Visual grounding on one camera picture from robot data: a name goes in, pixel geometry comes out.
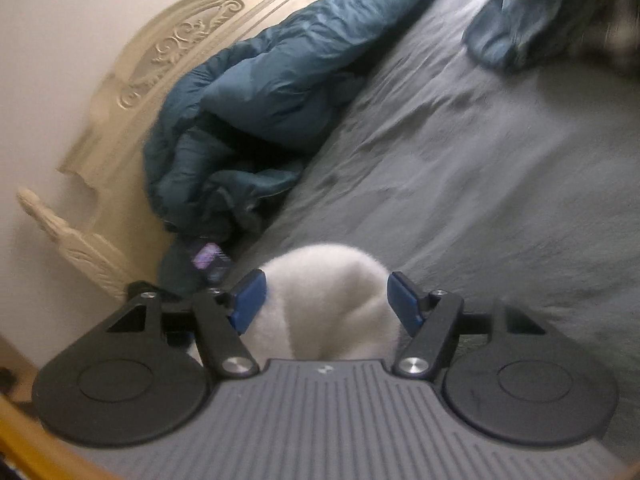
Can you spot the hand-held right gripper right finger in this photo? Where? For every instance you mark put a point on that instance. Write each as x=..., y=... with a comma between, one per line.
x=402, y=305

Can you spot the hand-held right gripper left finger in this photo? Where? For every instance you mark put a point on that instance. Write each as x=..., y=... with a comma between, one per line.
x=248, y=302

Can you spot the cream fleece garment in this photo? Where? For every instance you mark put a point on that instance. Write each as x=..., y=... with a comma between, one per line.
x=325, y=300

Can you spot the dark bottle with pink label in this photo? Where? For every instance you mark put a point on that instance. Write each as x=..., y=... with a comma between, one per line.
x=212, y=260

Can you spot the teal pillow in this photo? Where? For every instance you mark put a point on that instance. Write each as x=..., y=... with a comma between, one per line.
x=172, y=270

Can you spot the blue pillows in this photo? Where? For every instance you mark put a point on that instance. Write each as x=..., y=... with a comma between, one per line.
x=260, y=100

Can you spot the cream carved headboard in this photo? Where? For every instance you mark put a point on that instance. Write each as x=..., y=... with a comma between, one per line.
x=150, y=75

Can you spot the blue jeans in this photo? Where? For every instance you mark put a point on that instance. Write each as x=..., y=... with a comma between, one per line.
x=510, y=30

